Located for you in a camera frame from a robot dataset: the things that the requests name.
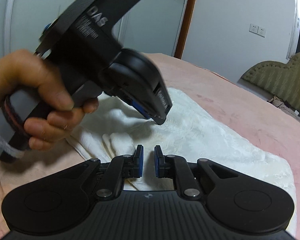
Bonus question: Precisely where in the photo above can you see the white fleece pants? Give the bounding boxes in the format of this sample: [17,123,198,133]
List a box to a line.
[67,88,296,239]

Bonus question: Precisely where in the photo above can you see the person left hand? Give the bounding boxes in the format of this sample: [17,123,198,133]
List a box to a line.
[0,49,98,151]

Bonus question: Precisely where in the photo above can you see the glass wardrobe door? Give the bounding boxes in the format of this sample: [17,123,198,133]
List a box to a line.
[0,0,188,58]

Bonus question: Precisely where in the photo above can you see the brown pillow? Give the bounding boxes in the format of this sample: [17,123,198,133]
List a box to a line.
[267,96,300,123]

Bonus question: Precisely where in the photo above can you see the pink bed blanket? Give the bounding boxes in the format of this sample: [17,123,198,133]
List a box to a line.
[0,50,300,239]

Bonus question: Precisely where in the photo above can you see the olive upholstered headboard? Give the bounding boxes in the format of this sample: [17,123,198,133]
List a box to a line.
[241,53,300,113]

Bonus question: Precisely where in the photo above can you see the brown wooden door frame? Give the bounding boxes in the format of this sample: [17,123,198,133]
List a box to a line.
[174,0,196,59]

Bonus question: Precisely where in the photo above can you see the white wall socket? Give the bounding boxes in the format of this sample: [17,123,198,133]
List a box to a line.
[249,24,266,37]

